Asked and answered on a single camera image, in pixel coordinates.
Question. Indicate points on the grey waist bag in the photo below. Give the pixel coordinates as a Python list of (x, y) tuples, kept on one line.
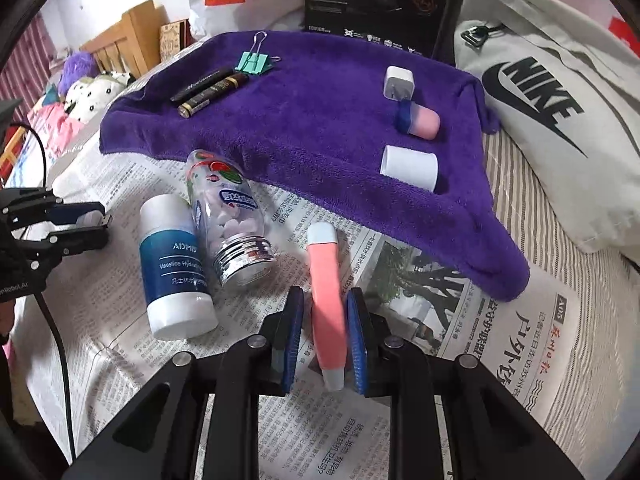
[(560, 160)]

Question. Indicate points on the white dotted plush toy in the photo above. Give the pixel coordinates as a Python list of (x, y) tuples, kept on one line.
[(95, 97)]

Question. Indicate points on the black headphone box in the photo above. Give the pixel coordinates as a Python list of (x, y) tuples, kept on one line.
[(375, 0)]

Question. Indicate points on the pink plush toy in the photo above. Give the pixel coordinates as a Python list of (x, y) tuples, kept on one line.
[(50, 127)]

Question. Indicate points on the pink tube white cap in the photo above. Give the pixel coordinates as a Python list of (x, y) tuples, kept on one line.
[(325, 300)]

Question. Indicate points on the green binder clip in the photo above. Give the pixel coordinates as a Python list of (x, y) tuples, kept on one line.
[(252, 63)]

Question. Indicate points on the small white round jar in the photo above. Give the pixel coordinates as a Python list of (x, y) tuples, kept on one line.
[(91, 219)]

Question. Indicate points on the clear candy bottle silver cap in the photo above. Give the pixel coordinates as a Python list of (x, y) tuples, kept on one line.
[(225, 210)]

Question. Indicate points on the white plastic shopping bag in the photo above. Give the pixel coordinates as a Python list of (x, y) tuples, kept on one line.
[(240, 5)]

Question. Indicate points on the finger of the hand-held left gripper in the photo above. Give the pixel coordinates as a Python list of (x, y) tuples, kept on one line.
[(75, 240), (70, 212)]

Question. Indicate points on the purple plush toy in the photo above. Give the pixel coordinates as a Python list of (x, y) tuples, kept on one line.
[(75, 70)]

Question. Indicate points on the black marker pen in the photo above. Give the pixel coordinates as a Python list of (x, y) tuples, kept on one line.
[(200, 85)]

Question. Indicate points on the white plastic cap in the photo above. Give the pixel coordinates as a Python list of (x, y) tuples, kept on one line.
[(410, 167)]

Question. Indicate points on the light wooden headboard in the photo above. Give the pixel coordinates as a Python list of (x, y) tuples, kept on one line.
[(125, 40)]

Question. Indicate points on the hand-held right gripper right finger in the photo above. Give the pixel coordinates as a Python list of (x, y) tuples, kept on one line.
[(357, 340)]

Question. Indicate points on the purple towel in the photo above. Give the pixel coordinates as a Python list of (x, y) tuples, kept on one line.
[(325, 125)]

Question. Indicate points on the black gold cosmetic tube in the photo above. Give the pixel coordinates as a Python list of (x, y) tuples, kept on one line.
[(215, 94)]

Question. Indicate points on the red striped curtain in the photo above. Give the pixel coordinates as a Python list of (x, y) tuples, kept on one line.
[(27, 60)]

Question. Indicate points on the blue white lotion bottle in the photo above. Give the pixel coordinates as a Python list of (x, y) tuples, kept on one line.
[(172, 265)]

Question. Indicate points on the white charger plug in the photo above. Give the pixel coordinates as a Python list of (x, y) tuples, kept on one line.
[(400, 82)]

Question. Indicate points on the newspaper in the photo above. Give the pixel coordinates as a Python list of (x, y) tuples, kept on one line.
[(125, 375)]

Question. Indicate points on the pink blue capsule case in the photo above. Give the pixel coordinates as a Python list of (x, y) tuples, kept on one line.
[(422, 120)]

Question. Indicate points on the patterned brown box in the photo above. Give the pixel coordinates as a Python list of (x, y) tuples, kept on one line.
[(175, 40)]

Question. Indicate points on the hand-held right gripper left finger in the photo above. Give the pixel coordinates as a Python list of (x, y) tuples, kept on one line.
[(292, 340)]

